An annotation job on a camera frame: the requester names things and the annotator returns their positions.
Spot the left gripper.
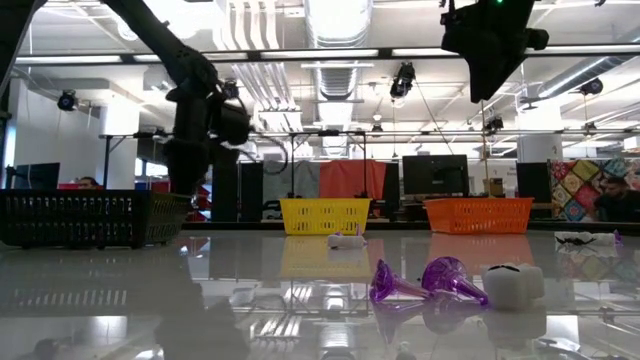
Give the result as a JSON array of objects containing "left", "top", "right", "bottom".
[{"left": 164, "top": 88, "right": 224, "bottom": 196}]

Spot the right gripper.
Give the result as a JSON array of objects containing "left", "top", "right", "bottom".
[{"left": 439, "top": 0, "right": 550, "bottom": 104}]

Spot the white fuzzy toy skeleton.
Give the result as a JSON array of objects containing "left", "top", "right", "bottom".
[
  {"left": 553, "top": 230, "right": 617, "bottom": 247},
  {"left": 327, "top": 233, "right": 367, "bottom": 250},
  {"left": 482, "top": 263, "right": 546, "bottom": 311}
]

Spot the black fuzzy toy spider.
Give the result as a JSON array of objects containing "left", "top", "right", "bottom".
[{"left": 554, "top": 234, "right": 597, "bottom": 247}]

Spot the grey hanging cloth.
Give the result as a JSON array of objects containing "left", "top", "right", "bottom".
[{"left": 262, "top": 159, "right": 321, "bottom": 204}]

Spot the black computer monitor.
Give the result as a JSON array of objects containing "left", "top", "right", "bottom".
[
  {"left": 402, "top": 154, "right": 471, "bottom": 197},
  {"left": 515, "top": 161, "right": 552, "bottom": 204},
  {"left": 12, "top": 161, "right": 62, "bottom": 191}
]

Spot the cardboard box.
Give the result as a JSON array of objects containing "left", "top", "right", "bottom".
[{"left": 482, "top": 176, "right": 506, "bottom": 198}]

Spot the black plastic basket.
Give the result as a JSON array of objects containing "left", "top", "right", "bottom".
[{"left": 0, "top": 188, "right": 191, "bottom": 250}]

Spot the yellow plastic basket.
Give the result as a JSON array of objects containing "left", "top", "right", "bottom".
[{"left": 278, "top": 197, "right": 372, "bottom": 237}]

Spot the orange plastic basket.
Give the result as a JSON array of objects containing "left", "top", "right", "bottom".
[{"left": 423, "top": 196, "right": 535, "bottom": 235}]

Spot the colourful patchwork quilt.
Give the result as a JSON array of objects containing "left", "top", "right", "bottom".
[{"left": 547, "top": 158, "right": 640, "bottom": 223}]

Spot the orange hanging cloth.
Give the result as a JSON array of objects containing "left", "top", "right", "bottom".
[{"left": 318, "top": 159, "right": 388, "bottom": 200}]

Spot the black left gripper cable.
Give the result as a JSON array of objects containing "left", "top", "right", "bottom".
[{"left": 219, "top": 92, "right": 290, "bottom": 176}]

